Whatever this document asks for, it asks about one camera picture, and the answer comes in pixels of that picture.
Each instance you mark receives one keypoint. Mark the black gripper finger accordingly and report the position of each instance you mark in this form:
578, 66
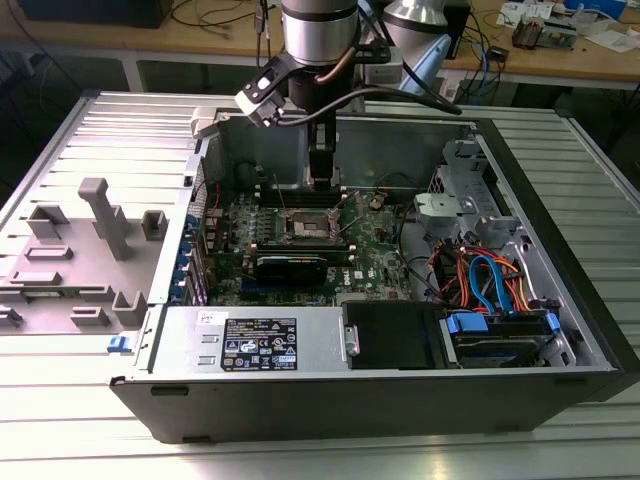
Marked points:
324, 167

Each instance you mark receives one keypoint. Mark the thin metal locking lever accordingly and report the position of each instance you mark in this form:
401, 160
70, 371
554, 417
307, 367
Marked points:
350, 222
279, 190

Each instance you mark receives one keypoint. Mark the black RAM slot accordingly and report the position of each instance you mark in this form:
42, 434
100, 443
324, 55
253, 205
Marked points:
285, 203
285, 198
285, 189
285, 194

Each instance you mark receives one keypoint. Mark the CPU socket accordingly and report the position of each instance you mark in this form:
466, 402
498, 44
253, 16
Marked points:
307, 227

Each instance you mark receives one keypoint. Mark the blue slot clip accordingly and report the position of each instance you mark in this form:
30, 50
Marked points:
182, 270
177, 294
191, 226
185, 250

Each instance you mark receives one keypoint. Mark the silver coin battery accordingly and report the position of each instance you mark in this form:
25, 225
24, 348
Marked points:
377, 201

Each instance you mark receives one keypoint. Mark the green RAM stick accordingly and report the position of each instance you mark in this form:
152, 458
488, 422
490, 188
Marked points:
300, 245

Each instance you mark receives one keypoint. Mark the green motherboard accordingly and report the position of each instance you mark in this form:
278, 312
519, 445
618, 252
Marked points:
370, 240

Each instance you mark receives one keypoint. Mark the black graphics card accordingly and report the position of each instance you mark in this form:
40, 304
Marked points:
290, 270

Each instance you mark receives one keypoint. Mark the metal drive cage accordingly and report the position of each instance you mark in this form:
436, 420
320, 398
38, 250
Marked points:
465, 165

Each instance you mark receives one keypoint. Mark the black upright device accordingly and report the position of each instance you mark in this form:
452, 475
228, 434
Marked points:
460, 25

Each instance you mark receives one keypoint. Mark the hard disk in blue carrier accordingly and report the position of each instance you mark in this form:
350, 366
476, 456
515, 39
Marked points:
467, 325

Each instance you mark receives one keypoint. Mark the black box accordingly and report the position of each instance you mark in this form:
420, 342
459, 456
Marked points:
100, 12

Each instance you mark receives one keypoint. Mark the brown coil heat sink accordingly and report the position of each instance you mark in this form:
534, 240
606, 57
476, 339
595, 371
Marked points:
527, 32

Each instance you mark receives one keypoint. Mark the grey power supply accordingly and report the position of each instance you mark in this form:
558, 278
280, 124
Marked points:
180, 345

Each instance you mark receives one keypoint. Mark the black PC case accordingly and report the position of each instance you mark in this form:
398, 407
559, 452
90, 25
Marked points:
350, 410

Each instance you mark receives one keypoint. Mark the wooden desk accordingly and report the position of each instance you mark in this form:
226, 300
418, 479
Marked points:
575, 62

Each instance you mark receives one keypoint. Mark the grey parts rack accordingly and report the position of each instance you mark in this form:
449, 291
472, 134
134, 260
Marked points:
75, 270

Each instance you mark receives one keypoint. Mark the blue plastic latch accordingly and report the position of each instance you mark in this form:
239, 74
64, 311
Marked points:
119, 344

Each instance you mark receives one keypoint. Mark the white paper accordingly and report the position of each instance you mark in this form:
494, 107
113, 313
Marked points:
612, 40

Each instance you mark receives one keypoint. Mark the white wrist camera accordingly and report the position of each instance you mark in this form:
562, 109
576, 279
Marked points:
252, 107

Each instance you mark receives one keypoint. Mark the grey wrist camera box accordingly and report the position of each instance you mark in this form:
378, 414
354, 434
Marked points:
382, 72

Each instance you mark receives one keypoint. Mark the silver metal bracket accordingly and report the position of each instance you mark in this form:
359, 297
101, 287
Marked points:
435, 207

